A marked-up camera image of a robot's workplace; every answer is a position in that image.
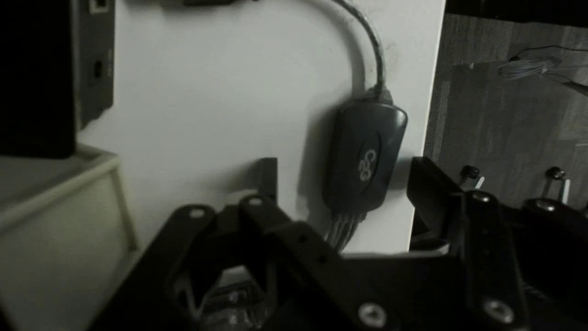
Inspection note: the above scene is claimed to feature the white storage bin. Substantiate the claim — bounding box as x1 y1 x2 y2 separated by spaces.
0 144 139 331

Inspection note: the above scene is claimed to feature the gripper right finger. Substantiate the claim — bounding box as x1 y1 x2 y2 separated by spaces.
407 156 588 331

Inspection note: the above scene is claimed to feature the bundle of grey cable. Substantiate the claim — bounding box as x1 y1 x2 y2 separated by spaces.
498 56 563 80

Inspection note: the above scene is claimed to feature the grey cable with adapter block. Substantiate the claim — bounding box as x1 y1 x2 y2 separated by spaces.
321 0 409 253

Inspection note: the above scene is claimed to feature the dark grey electronic box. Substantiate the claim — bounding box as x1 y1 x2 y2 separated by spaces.
0 0 115 160

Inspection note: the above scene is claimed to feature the thin black cable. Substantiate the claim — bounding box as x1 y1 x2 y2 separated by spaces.
509 44 588 61

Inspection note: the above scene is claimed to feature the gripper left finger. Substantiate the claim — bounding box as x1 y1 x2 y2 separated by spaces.
87 157 391 331

